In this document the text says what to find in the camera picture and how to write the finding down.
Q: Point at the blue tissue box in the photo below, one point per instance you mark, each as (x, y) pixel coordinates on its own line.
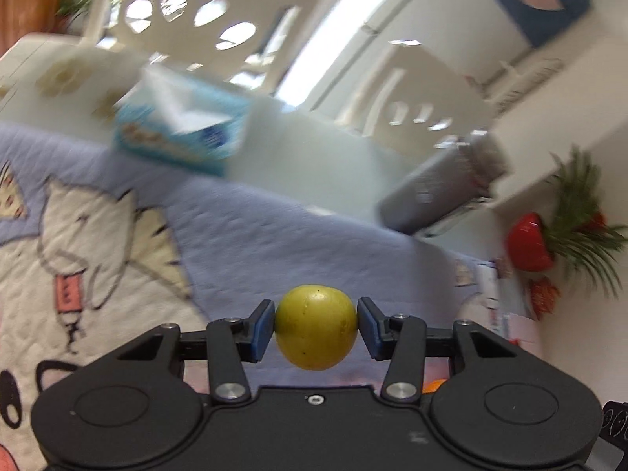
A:
(181, 125)

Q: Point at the green apple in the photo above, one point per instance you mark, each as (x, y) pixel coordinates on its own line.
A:
(316, 326)

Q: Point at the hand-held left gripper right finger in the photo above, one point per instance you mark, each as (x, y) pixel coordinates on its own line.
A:
(370, 327)

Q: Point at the red plant pot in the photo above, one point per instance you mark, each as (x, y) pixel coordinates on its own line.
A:
(529, 243)

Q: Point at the dark thermos flask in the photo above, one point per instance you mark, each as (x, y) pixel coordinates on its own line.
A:
(436, 186)

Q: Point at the printed blanket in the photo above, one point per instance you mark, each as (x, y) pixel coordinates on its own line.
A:
(245, 235)

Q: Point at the white floral cloth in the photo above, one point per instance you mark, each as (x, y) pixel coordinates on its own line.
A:
(64, 78)

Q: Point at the green potted plant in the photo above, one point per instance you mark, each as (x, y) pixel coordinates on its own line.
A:
(584, 230)

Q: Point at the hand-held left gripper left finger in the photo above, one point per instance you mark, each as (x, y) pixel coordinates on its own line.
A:
(260, 331)

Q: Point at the small green plant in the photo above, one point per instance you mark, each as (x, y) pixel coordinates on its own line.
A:
(73, 2)

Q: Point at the red lidded tea cup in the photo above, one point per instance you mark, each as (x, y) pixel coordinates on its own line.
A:
(543, 298)

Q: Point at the orange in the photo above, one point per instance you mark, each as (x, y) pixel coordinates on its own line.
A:
(435, 385)

